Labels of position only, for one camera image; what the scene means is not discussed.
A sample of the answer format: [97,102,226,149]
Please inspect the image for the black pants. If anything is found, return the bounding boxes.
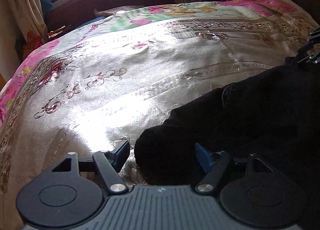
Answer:
[135,57,319,185]

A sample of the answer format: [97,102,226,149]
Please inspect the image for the brown tray on bench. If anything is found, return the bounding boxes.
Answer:
[47,25,71,39]

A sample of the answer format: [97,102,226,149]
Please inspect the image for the floral satin bedspread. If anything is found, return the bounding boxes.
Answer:
[1,0,318,229]

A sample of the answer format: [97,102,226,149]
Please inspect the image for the blue bag by window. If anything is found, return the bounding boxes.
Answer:
[40,0,53,20]

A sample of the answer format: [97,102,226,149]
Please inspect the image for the red bag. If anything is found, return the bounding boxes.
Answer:
[22,31,42,61]

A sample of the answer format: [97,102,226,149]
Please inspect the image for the beige left curtain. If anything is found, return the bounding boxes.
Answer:
[8,0,48,44]

